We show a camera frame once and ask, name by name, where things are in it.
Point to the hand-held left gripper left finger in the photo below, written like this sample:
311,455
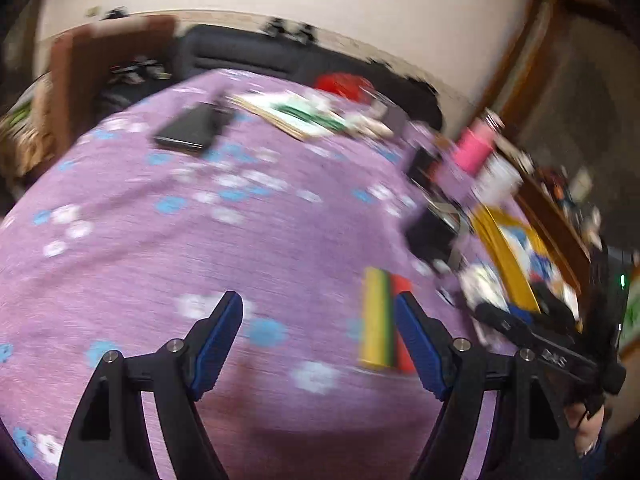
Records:
220,340

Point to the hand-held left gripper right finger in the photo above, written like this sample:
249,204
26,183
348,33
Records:
417,345

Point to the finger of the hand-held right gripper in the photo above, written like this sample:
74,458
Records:
515,330
552,305

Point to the yellow tray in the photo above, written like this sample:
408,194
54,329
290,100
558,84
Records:
505,255

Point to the person's right hand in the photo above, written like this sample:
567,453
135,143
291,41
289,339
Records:
587,430

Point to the wooden headboard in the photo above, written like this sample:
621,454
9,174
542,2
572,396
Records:
550,210

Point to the purple floral bedsheet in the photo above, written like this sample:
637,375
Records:
150,240

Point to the white plastic jar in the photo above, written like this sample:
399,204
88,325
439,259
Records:
495,182

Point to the pink bottle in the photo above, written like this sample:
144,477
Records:
475,147

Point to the black box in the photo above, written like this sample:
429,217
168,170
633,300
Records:
425,162

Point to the black smartphone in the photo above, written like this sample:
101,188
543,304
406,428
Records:
187,130

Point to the cream plush toy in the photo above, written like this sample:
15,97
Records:
372,125

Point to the paper notebook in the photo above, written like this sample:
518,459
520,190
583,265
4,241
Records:
295,112

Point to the red plastic bag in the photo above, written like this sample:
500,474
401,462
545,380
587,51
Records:
342,85

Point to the black and silver tools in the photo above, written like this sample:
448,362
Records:
137,70

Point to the striped tan cloth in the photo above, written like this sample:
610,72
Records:
20,135

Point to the black leather sofa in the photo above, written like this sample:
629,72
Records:
250,50

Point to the brown armchair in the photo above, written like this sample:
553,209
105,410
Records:
100,55

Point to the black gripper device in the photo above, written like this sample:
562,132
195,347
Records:
275,25
302,31

